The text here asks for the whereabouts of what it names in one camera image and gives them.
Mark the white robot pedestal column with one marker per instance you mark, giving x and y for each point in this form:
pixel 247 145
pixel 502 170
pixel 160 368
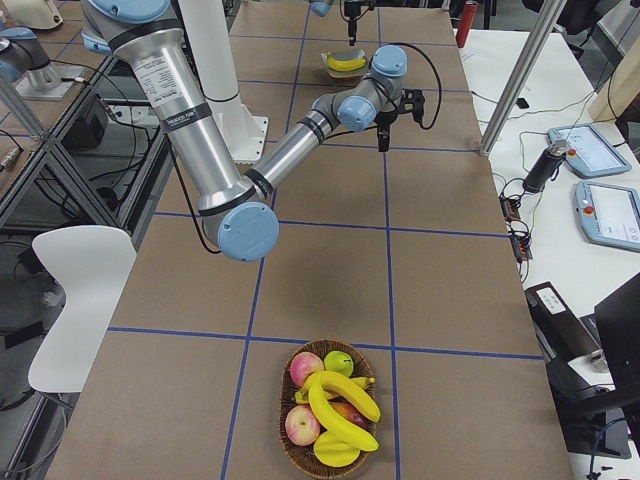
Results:
pixel 207 33

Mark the grey square plate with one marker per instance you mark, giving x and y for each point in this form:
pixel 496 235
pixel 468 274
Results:
pixel 347 75

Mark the black computer monitor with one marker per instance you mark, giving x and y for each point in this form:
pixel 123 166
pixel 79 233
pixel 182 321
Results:
pixel 617 322

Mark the mango red yellow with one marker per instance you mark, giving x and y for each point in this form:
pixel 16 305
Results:
pixel 350 413

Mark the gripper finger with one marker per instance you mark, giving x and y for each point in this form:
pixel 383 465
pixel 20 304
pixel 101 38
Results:
pixel 383 139
pixel 352 31

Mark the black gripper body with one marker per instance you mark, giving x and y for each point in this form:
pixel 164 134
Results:
pixel 385 118
pixel 352 15

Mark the red cylinder tube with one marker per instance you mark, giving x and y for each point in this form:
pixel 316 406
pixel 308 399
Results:
pixel 466 21

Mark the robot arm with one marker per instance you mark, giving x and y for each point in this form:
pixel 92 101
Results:
pixel 181 56
pixel 322 7

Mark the far teach pendant tablet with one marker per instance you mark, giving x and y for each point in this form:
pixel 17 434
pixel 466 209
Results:
pixel 589 153

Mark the white chair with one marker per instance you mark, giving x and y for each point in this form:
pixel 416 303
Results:
pixel 92 264

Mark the black box device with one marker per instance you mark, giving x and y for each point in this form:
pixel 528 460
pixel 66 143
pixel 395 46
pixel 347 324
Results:
pixel 563 338

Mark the small black puck device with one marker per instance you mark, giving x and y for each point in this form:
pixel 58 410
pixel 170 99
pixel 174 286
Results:
pixel 522 103

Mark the green apple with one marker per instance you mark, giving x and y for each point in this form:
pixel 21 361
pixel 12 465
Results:
pixel 339 362

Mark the near teach pendant tablet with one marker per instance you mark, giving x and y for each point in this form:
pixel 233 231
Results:
pixel 608 215

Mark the yellow lemon fruit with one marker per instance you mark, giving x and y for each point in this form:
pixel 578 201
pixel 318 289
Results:
pixel 333 452

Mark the red pink apple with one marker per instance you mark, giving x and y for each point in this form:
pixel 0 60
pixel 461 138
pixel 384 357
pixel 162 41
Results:
pixel 303 365

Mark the teach pendant tablet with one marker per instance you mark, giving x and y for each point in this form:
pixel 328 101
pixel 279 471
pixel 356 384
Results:
pixel 589 153
pixel 608 215

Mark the black water bottle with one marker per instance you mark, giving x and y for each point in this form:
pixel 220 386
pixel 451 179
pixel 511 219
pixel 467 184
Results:
pixel 545 166

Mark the wicker fruit basket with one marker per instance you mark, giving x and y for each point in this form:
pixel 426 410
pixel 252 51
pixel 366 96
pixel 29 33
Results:
pixel 303 456

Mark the aluminium frame post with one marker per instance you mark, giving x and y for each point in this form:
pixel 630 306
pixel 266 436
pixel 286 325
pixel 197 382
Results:
pixel 535 42

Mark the yellow banana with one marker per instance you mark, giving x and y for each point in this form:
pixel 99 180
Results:
pixel 342 386
pixel 338 425
pixel 345 63

